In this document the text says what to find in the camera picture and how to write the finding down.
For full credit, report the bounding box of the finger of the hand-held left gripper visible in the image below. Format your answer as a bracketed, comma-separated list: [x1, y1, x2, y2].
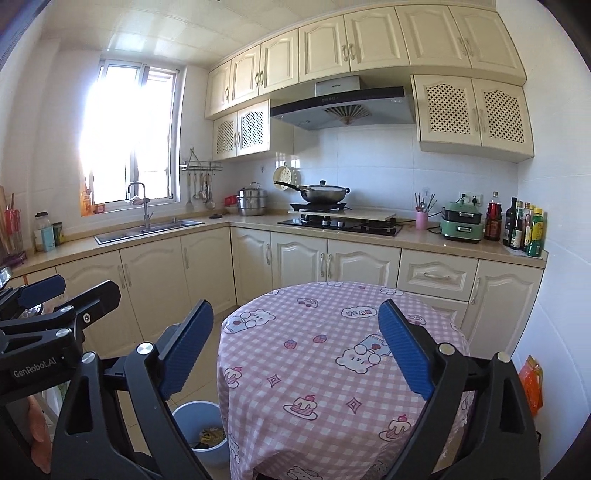
[0, 279, 122, 352]
[0, 274, 66, 319]

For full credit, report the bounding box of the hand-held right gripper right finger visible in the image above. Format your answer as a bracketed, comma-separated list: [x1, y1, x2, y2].
[378, 299, 542, 480]

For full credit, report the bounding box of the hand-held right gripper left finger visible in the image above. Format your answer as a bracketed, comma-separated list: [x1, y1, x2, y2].
[51, 299, 215, 480]

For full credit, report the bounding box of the blue plastic bucket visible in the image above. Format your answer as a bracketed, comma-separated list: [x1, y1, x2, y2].
[172, 401, 230, 469]

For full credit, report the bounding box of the person's left hand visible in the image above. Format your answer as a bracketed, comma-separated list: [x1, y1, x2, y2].
[25, 394, 54, 474]

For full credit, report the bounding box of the cream base cabinet unit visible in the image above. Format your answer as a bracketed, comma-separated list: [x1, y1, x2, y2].
[9, 217, 548, 365]

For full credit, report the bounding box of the glass jar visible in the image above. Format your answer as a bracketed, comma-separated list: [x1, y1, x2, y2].
[34, 211, 54, 252]

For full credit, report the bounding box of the red chopstick holder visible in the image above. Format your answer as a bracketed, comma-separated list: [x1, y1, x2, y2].
[4, 194, 24, 257]

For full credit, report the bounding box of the wooden cutting board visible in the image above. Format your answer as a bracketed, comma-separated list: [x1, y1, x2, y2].
[0, 185, 12, 259]

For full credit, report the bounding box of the steel double sink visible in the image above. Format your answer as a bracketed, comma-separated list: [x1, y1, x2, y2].
[94, 219, 205, 245]

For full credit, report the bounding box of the pink checked tablecloth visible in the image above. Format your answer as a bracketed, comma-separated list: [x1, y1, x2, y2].
[217, 280, 472, 480]

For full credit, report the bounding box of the steel sink faucet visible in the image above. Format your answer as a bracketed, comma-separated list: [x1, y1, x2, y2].
[127, 181, 153, 232]

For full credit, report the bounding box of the orange plastic bag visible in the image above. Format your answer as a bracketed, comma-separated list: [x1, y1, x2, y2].
[519, 355, 543, 416]

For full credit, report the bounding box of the green electric cooker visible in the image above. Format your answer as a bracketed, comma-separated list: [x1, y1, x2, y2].
[438, 200, 485, 241]

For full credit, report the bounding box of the beige board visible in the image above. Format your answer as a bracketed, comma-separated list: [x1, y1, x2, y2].
[288, 209, 397, 221]

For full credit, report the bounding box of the black glass gas hob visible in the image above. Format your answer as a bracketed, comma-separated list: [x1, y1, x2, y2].
[277, 215, 404, 237]

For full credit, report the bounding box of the dark soda bottle red label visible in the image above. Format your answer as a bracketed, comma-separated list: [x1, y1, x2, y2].
[485, 191, 503, 241]

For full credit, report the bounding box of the dark bottle white label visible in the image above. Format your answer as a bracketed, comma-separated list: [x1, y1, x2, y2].
[513, 200, 526, 250]

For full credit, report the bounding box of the dark glass bottle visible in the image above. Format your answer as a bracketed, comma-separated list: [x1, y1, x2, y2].
[503, 197, 519, 247]

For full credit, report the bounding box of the steel steamer pot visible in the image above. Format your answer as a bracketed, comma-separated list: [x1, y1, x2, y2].
[237, 183, 267, 217]

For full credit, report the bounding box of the black portable burner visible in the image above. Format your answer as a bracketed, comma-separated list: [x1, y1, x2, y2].
[289, 202, 349, 212]

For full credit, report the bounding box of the sliding kitchen window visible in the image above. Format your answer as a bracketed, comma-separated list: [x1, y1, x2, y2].
[81, 58, 181, 208]

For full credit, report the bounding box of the green bottle yellow label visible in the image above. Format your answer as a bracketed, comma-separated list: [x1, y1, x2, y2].
[527, 208, 544, 257]

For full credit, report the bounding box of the steel wok with lid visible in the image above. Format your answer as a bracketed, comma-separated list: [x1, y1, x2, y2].
[274, 180, 350, 205]

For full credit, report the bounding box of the cream perforated strainer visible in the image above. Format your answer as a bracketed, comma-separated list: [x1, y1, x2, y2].
[272, 165, 301, 190]

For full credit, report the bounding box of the small cream lattice door cabinet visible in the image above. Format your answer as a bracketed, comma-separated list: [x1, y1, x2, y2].
[212, 99, 294, 162]

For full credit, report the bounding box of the large cream lattice door cabinet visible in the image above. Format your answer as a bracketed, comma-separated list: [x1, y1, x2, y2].
[411, 75, 535, 163]

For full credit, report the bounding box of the black range hood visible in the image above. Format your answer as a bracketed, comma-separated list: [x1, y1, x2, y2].
[269, 75, 416, 131]

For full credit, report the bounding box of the cream upper cabinet row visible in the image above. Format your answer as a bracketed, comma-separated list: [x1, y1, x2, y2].
[204, 4, 527, 121]

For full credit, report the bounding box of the wall utensil rack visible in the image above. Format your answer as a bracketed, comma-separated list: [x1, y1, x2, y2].
[180, 148, 223, 172]

